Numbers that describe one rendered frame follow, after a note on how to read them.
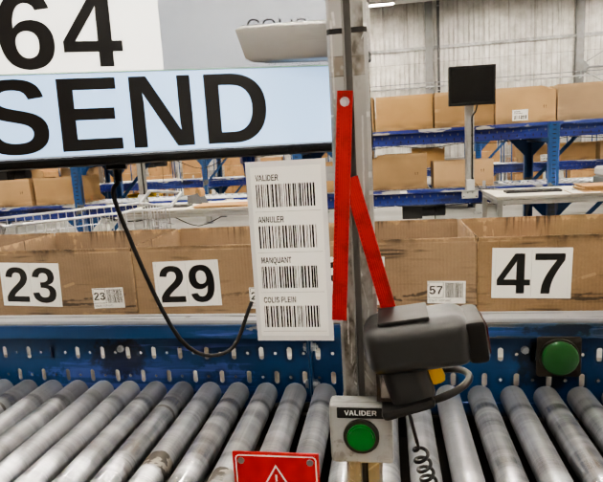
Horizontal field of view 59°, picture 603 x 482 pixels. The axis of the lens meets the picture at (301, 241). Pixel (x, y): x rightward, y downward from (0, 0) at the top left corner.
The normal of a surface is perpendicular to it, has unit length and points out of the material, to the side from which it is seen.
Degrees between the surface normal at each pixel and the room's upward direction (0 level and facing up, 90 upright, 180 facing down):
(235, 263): 90
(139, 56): 86
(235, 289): 91
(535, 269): 90
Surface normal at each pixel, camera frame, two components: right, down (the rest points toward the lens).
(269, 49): -0.05, 0.17
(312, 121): 0.19, 0.09
